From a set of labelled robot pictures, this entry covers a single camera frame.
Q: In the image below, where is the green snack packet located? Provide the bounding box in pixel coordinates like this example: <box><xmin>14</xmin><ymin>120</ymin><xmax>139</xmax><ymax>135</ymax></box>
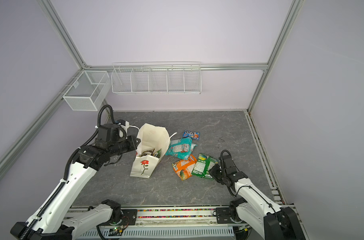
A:
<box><xmin>191</xmin><ymin>154</ymin><xmax>218</xmax><ymax>180</ymax></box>

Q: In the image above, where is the white wire shelf basket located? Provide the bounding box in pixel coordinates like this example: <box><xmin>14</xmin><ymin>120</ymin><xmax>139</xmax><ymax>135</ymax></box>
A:
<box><xmin>111</xmin><ymin>62</ymin><xmax>202</xmax><ymax>95</ymax></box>

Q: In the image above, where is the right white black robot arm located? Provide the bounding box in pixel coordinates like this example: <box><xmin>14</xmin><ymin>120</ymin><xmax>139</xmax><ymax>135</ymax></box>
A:
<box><xmin>209</xmin><ymin>150</ymin><xmax>305</xmax><ymax>240</ymax></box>

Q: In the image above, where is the yellow green fox's candy bag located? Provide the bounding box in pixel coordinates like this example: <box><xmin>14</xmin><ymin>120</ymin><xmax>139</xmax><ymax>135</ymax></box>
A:
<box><xmin>152</xmin><ymin>149</ymin><xmax>162</xmax><ymax>159</ymax></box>

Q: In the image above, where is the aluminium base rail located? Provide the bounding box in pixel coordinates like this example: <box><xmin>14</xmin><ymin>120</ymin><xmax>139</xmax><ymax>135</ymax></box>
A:
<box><xmin>42</xmin><ymin>204</ymin><xmax>293</xmax><ymax>240</ymax></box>

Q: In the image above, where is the teal snack packet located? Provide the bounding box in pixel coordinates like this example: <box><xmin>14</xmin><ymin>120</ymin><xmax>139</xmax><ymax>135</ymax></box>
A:
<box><xmin>166</xmin><ymin>138</ymin><xmax>197</xmax><ymax>160</ymax></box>

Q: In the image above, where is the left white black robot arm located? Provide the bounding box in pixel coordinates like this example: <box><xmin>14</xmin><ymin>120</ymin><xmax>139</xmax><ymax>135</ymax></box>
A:
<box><xmin>10</xmin><ymin>105</ymin><xmax>141</xmax><ymax>240</ymax></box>

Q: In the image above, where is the white flower paper bag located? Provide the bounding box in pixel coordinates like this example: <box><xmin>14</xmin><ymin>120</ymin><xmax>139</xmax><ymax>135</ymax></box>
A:
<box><xmin>130</xmin><ymin>124</ymin><xmax>176</xmax><ymax>179</ymax></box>

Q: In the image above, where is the blue m&m's candy packet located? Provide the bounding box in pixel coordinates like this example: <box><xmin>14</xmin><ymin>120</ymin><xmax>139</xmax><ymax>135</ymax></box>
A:
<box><xmin>182</xmin><ymin>131</ymin><xmax>200</xmax><ymax>141</ymax></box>

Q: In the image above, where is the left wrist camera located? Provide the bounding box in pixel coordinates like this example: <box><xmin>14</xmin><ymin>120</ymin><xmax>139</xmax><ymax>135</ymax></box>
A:
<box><xmin>116</xmin><ymin>120</ymin><xmax>130</xmax><ymax>133</ymax></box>

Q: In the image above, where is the white mesh box basket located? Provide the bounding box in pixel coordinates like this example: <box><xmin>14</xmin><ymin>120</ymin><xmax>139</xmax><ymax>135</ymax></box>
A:
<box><xmin>63</xmin><ymin>71</ymin><xmax>112</xmax><ymax>112</ymax></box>

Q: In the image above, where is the brown chocolate bar wrapper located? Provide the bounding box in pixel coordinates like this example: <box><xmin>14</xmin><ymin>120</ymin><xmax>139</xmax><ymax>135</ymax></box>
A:
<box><xmin>141</xmin><ymin>149</ymin><xmax>155</xmax><ymax>157</ymax></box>

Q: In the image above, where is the orange snack packet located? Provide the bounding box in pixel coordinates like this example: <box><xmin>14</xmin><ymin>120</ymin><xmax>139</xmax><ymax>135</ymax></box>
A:
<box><xmin>172</xmin><ymin>155</ymin><xmax>197</xmax><ymax>181</ymax></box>

